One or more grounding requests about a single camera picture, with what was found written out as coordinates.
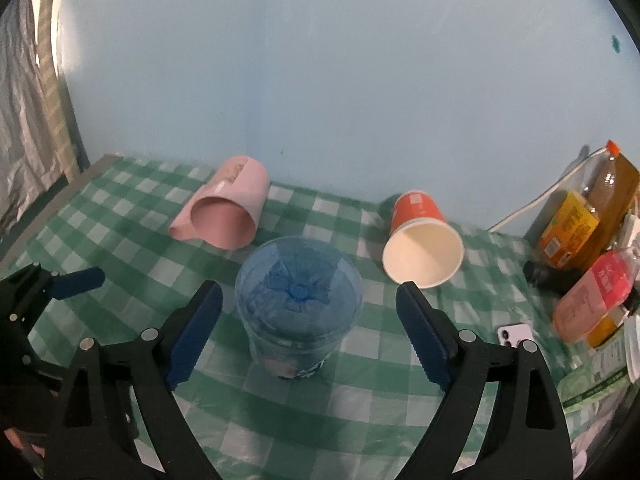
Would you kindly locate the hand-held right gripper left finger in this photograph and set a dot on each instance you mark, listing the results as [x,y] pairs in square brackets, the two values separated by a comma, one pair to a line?
[191,342]

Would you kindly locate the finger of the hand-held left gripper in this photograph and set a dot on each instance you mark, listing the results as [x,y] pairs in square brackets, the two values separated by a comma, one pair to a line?
[75,281]

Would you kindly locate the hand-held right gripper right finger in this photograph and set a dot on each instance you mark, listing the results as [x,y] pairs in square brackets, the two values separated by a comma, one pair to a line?
[423,332]

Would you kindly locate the clear plastic cup blue inside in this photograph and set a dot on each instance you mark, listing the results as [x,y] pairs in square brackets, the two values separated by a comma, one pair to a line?
[295,340]

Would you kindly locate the orange paper cup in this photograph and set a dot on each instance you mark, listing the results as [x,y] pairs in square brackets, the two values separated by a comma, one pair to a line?
[417,210]

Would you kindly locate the pink plastic cup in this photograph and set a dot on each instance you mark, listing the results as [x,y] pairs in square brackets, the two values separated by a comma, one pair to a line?
[235,185]

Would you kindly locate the person's left hand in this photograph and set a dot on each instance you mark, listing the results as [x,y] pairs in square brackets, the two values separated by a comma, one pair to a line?
[22,447]

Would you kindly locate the green checked tablecloth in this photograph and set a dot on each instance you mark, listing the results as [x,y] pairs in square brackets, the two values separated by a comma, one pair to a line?
[125,220]

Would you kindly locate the white smartphone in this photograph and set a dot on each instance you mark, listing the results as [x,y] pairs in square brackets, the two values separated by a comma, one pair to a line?
[515,332]

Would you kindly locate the black object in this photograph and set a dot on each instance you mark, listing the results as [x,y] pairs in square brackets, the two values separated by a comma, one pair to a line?
[545,276]

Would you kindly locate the silver foil curtain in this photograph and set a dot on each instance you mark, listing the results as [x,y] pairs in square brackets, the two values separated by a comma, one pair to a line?
[20,110]

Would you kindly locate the green printed packet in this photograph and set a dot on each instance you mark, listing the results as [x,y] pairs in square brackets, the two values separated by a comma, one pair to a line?
[600,375]

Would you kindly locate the pink drink bottle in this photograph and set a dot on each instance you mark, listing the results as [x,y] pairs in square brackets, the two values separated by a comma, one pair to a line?
[600,290]

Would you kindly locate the yellow drink bottle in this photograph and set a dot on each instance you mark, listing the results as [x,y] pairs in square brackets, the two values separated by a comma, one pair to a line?
[607,330]

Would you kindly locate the amber drink bottle orange cap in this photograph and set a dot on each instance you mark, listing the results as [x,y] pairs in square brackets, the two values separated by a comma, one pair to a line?
[612,195]

